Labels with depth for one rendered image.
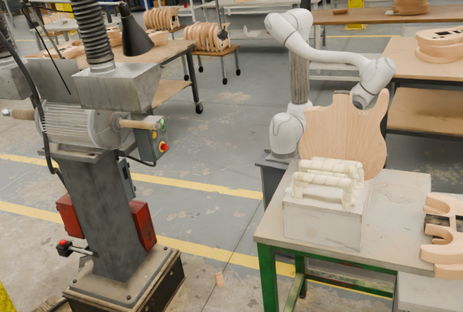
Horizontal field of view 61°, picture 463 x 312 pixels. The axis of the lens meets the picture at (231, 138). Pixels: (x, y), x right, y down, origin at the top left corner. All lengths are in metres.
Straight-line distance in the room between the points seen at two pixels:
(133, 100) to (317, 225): 0.81
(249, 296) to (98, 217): 1.03
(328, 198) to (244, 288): 1.32
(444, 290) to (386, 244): 0.22
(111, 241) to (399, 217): 1.42
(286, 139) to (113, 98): 1.11
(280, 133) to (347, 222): 1.02
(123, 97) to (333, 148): 0.86
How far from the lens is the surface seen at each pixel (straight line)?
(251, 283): 2.62
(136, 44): 1.67
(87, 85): 1.64
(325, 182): 1.32
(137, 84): 1.49
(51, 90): 1.92
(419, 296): 1.42
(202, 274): 2.72
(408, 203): 1.72
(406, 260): 1.48
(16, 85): 1.96
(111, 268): 2.40
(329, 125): 1.62
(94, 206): 2.13
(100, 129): 1.79
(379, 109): 1.56
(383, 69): 1.95
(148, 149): 2.10
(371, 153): 1.65
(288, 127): 2.28
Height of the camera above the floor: 1.95
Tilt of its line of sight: 28 degrees down
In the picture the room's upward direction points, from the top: 7 degrees counter-clockwise
